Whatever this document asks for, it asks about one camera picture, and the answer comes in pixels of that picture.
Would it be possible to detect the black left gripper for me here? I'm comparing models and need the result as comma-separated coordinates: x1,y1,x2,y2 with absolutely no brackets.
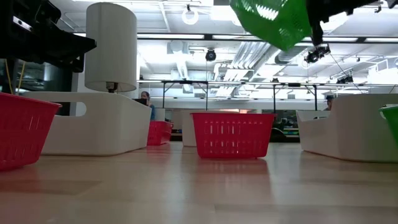
0,0,97,74

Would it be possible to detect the white cylinder tube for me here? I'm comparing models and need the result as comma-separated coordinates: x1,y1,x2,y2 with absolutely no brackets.
84,2,138,94

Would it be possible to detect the red plastic basket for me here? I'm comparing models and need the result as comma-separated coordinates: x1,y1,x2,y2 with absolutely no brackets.
0,92,62,172
190,112,277,159
147,120,174,146

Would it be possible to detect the white ceiling ring light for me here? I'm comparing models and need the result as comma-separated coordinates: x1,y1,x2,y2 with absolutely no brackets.
182,7,200,26

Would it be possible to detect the person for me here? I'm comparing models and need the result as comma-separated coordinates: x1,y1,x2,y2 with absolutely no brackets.
323,95,335,111
139,90,156,121

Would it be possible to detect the yellow cable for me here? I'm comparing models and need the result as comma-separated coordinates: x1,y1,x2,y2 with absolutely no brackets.
4,58,25,94

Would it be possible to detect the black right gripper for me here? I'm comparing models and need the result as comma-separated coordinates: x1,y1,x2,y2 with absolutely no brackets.
306,0,349,46

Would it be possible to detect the green plastic basket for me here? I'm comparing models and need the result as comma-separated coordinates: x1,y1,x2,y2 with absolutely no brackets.
378,105,398,146
229,0,313,52

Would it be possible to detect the black ceiling spotlight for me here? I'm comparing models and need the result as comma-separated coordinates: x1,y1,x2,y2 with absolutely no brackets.
304,44,331,65

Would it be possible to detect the black frame background table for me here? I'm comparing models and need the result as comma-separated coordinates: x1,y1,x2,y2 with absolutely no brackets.
272,82,318,114
161,80,209,111

